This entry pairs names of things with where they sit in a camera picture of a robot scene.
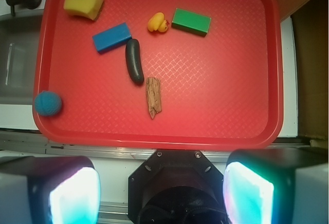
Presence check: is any blue knitted ball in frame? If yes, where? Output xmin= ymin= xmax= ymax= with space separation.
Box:
xmin=34 ymin=91 xmax=62 ymax=116

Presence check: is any yellow rubber duck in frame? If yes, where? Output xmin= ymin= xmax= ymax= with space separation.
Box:
xmin=148 ymin=12 xmax=169 ymax=33

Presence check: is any brown wood bark piece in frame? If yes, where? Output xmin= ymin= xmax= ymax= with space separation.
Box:
xmin=146 ymin=77 xmax=162 ymax=119

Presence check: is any red plastic tray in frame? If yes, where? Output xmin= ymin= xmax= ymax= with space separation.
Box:
xmin=33 ymin=0 xmax=283 ymax=151

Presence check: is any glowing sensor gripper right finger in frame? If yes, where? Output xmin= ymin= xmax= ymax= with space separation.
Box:
xmin=223 ymin=148 xmax=328 ymax=223

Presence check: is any yellow sponge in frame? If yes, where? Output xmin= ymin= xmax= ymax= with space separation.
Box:
xmin=63 ymin=0 xmax=104 ymax=21

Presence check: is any green rectangular block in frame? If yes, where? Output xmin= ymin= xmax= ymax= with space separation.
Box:
xmin=172 ymin=8 xmax=211 ymax=36

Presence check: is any dark green plastic pickle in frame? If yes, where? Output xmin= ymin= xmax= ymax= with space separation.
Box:
xmin=125 ymin=39 xmax=144 ymax=85

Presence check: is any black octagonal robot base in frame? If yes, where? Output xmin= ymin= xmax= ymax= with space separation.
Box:
xmin=127 ymin=150 xmax=229 ymax=223

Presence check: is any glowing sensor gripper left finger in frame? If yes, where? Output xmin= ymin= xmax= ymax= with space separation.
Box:
xmin=1 ymin=156 xmax=101 ymax=223

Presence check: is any blue rectangular block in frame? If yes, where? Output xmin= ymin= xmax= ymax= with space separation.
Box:
xmin=92 ymin=23 xmax=132 ymax=53

